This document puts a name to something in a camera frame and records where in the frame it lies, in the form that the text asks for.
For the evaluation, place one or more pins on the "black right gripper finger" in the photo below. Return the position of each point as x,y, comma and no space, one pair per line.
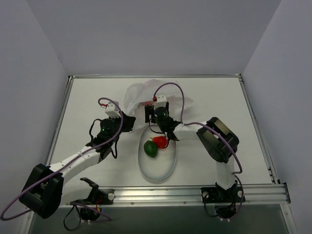
149,113
166,113

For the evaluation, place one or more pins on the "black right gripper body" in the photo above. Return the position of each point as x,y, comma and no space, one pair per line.
148,113

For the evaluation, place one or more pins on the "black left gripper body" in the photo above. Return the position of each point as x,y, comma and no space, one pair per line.
129,121

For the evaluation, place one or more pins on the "white plastic bag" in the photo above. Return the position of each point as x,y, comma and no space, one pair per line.
138,93

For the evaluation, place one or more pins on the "red fake fruit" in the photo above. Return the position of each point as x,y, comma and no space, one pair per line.
160,141

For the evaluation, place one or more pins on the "green fake lime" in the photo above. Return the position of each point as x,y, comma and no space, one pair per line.
150,149

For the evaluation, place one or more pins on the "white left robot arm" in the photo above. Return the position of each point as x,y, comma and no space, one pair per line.
42,192

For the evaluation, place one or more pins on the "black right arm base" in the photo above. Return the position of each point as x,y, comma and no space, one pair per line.
227,203

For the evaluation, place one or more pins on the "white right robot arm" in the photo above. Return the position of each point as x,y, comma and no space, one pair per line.
218,140

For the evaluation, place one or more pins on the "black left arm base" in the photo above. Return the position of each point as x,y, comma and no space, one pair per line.
90,210

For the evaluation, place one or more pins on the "white oval plate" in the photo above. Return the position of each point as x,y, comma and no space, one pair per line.
158,169

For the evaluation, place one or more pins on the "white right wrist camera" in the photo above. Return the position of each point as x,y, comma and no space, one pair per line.
159,100

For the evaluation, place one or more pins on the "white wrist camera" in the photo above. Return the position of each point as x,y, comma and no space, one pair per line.
112,111
159,100

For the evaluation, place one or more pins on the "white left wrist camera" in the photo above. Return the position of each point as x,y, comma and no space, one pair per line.
112,111

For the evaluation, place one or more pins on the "aluminium front rail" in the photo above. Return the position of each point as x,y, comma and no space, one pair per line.
159,196

